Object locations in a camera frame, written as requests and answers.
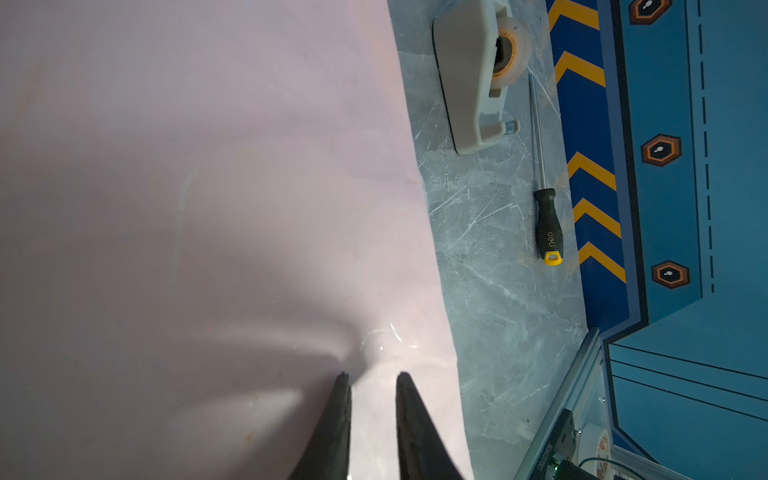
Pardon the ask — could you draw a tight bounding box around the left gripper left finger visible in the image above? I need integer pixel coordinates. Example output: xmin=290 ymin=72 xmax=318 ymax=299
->
xmin=289 ymin=372 xmax=352 ymax=480

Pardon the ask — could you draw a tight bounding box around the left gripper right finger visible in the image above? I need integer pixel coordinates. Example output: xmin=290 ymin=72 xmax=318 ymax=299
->
xmin=395 ymin=372 xmax=462 ymax=480

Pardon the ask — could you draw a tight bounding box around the pink wrapping paper sheet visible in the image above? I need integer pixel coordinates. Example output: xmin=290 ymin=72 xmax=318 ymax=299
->
xmin=1 ymin=1 xmax=472 ymax=479

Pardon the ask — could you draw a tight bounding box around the white tape roll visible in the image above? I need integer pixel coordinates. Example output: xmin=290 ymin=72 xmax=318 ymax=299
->
xmin=574 ymin=423 xmax=612 ymax=479

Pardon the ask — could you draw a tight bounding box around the white tape dispenser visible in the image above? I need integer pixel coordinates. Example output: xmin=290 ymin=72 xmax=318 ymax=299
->
xmin=432 ymin=0 xmax=533 ymax=155

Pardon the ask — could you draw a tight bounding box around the yellow handled screwdriver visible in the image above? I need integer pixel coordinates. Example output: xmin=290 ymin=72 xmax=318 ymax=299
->
xmin=528 ymin=73 xmax=564 ymax=266

